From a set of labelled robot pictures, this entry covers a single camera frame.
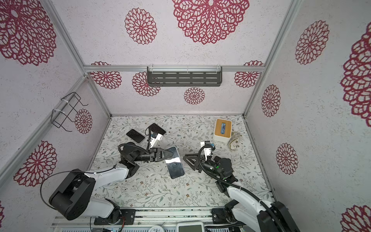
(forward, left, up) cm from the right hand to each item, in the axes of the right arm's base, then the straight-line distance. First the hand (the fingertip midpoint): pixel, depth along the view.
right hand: (185, 157), depth 69 cm
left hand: (+1, +6, -1) cm, 7 cm away
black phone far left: (+31, +40, -24) cm, 56 cm away
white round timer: (-27, +13, -21) cm, 36 cm away
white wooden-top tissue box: (+36, -26, -23) cm, 50 cm away
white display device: (-25, -3, -20) cm, 33 cm away
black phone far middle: (+37, +25, -23) cm, 50 cm away
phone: (-3, +5, -2) cm, 6 cm away
